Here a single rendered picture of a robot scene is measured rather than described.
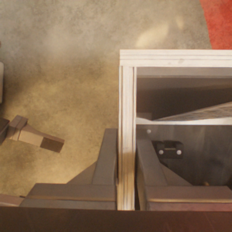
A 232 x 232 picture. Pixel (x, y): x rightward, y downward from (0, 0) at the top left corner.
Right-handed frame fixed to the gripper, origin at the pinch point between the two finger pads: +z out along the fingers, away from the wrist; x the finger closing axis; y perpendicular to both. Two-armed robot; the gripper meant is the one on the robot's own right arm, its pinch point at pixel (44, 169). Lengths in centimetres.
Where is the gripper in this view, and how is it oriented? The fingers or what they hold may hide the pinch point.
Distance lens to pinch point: 30.0
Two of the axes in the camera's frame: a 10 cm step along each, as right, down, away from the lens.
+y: 4.8, -7.9, -3.8
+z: 8.7, 3.6, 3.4
